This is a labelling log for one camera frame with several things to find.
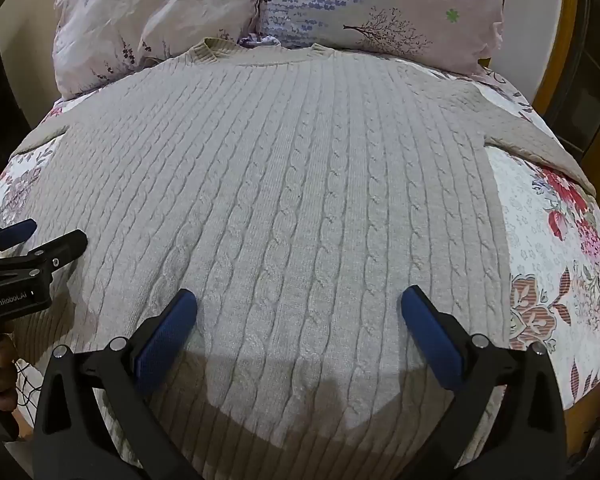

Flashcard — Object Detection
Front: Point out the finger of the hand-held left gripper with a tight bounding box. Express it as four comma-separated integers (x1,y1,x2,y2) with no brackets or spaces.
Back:
0,229,89,291
0,219,38,261

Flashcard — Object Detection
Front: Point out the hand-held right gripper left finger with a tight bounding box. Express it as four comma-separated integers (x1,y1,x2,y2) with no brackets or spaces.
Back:
32,288,202,480

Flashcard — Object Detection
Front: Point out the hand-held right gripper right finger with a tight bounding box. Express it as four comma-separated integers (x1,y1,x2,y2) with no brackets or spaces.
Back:
400,285,567,480

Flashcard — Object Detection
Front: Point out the beige cable-knit sweater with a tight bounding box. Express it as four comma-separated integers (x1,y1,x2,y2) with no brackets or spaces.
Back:
11,37,597,480

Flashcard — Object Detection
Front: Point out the floral quilted bedspread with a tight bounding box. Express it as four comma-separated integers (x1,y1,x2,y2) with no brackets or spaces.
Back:
0,62,600,480

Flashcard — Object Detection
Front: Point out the pink floral pillow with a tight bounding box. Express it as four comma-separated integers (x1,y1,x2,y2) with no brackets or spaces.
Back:
52,0,512,101

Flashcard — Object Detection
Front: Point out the wooden headboard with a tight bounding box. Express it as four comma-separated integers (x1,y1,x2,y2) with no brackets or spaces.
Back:
530,0,600,206

